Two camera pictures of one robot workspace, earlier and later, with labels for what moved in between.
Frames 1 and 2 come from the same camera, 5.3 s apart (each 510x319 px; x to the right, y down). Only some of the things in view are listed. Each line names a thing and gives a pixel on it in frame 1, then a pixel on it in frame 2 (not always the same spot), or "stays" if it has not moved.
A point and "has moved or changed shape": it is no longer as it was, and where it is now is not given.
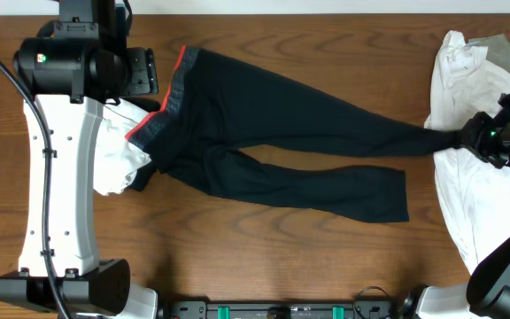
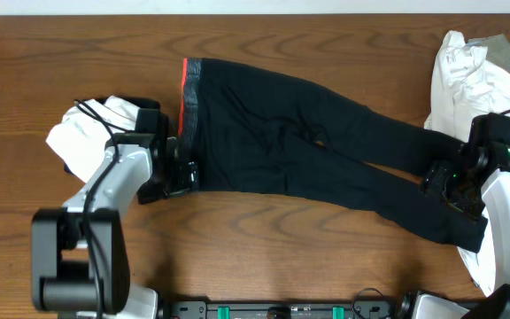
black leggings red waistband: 217,110 has moved or changed shape
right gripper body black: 484,138 → 457,190
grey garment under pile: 500,53 stays
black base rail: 359,309 stays
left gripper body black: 142,72 → 183,175
